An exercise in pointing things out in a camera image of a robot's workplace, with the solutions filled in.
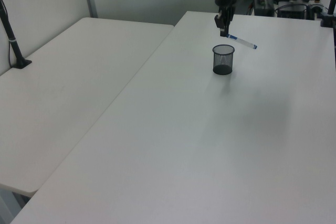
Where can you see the blue and white marker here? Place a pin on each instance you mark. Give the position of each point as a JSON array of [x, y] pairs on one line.
[[244, 42]]

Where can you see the black mesh pen cup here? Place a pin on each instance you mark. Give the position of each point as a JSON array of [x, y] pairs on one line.
[[223, 62]]

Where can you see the black equipment case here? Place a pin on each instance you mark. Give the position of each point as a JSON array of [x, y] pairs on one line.
[[263, 6]]

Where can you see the black electronics box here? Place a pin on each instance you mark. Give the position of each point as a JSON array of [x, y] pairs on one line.
[[292, 11]]

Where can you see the white device with black knob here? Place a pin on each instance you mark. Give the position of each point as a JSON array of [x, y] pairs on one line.
[[315, 5]]

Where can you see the black clamped camera stand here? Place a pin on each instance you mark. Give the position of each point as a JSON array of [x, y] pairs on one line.
[[329, 16]]

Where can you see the black camera stand pole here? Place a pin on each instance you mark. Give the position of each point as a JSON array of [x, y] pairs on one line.
[[13, 43]]

